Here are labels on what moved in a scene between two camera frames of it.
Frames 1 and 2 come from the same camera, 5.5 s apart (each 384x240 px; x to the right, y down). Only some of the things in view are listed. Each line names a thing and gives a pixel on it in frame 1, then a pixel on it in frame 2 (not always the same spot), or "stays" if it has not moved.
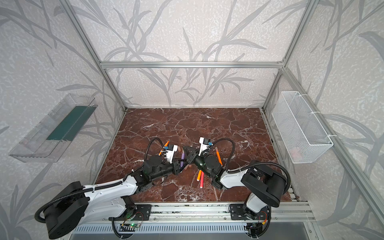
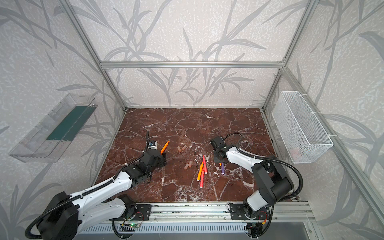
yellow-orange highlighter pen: (199, 175) stays
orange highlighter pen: (166, 144) stays
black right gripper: (197, 159) → (218, 158)
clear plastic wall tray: (44, 142) stays
